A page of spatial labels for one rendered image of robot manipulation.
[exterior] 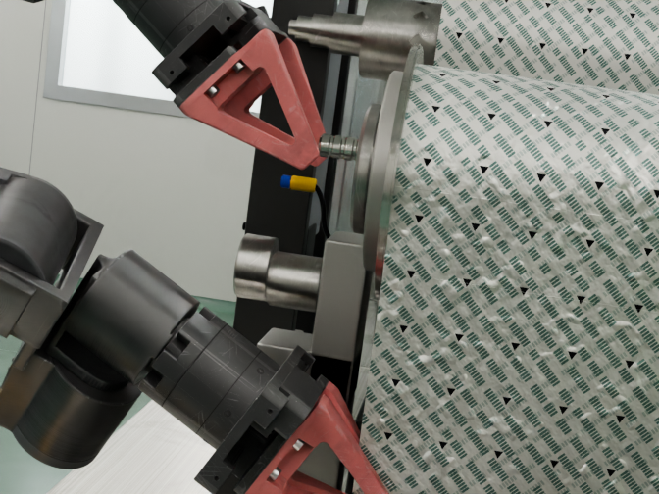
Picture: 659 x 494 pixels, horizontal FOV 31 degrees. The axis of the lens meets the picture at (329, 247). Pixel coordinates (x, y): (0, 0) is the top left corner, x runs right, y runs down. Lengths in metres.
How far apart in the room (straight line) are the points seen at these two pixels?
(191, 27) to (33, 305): 0.20
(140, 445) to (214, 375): 0.64
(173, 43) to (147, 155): 5.73
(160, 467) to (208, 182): 5.21
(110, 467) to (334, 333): 0.52
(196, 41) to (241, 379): 0.20
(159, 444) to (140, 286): 0.65
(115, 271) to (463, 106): 0.20
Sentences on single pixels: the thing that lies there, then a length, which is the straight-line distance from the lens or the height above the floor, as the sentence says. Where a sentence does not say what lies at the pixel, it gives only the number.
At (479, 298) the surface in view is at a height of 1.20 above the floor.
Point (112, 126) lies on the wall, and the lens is 6.49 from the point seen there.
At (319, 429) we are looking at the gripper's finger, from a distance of 0.61.
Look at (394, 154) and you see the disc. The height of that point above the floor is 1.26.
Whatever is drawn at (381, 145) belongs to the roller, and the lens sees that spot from 0.62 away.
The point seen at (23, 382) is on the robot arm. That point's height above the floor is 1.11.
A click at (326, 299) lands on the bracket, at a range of 0.69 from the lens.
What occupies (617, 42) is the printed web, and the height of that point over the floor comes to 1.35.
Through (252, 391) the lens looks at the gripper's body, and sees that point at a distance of 0.61.
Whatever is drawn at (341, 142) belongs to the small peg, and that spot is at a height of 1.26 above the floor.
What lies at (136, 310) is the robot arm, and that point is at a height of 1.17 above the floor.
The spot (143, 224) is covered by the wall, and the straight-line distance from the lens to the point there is 6.47.
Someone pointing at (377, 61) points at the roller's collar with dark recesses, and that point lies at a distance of 0.90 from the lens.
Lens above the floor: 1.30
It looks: 8 degrees down
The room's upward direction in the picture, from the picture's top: 8 degrees clockwise
